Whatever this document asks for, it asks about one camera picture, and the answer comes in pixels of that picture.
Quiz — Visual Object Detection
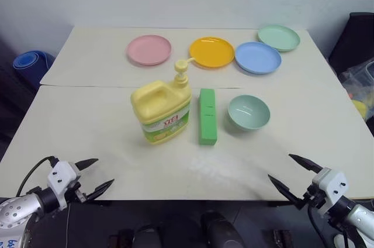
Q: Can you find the blue plate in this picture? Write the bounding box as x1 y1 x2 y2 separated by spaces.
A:
234 41 283 75

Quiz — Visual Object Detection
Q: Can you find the green sponge block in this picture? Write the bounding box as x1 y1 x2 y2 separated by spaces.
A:
198 88 219 146

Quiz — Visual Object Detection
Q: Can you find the pale green plate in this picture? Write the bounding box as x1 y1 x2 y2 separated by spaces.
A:
257 24 302 53

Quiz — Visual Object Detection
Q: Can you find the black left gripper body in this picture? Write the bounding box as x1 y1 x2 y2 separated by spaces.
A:
68 162 93 203

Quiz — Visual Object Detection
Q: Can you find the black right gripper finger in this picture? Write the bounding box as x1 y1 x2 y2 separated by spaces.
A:
288 153 324 173
267 174 303 205

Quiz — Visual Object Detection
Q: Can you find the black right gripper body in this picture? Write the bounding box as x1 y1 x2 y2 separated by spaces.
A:
295 184 325 211

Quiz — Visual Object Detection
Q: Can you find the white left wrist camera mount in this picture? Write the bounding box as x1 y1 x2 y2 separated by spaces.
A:
47 160 82 211

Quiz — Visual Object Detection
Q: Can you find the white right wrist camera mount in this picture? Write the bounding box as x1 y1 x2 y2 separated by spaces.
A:
310 167 349 217

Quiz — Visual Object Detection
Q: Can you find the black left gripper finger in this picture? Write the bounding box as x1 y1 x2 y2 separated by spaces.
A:
86 178 115 202
75 158 99 170

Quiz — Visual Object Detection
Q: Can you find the blue rolled foam mat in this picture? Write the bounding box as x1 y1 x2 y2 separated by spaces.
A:
12 50 56 85

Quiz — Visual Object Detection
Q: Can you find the yellow detergent pump bottle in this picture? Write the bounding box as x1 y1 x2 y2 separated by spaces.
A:
130 58 195 147

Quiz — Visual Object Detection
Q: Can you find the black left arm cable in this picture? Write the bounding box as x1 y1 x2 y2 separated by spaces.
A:
15 155 60 198

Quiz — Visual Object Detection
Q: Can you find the clear plastic bag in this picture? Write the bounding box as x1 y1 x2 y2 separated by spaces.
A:
338 57 374 120

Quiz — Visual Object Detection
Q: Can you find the pink plate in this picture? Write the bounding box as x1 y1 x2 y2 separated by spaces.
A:
126 35 173 67

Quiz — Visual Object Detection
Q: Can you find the pale green bowl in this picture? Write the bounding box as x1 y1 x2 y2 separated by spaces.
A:
227 94 271 132

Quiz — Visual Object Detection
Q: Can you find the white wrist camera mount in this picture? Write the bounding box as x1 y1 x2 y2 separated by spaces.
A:
47 160 82 211
310 167 349 217

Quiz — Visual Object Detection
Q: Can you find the yellow plate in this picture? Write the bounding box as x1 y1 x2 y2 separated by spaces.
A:
188 36 236 69

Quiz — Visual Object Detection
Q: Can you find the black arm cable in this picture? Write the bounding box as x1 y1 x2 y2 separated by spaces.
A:
306 201 323 248
15 155 60 198

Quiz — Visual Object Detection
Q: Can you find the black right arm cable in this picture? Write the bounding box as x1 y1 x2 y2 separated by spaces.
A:
306 201 323 248

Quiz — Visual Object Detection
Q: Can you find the black chair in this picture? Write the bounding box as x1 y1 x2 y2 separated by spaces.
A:
328 12 374 77

